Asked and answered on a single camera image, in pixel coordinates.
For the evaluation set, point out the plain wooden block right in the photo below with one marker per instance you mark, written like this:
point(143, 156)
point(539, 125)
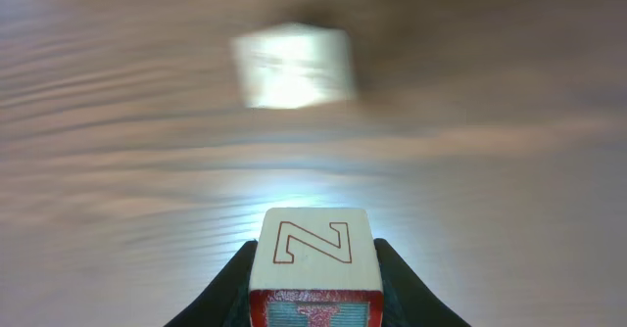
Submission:
point(294, 65)

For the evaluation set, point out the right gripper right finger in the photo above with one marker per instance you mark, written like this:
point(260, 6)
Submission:
point(408, 302)

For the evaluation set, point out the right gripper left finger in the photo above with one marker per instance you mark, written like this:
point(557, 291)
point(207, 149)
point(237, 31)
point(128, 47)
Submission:
point(224, 302)

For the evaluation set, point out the red letter I block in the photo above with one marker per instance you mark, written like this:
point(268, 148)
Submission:
point(316, 267)

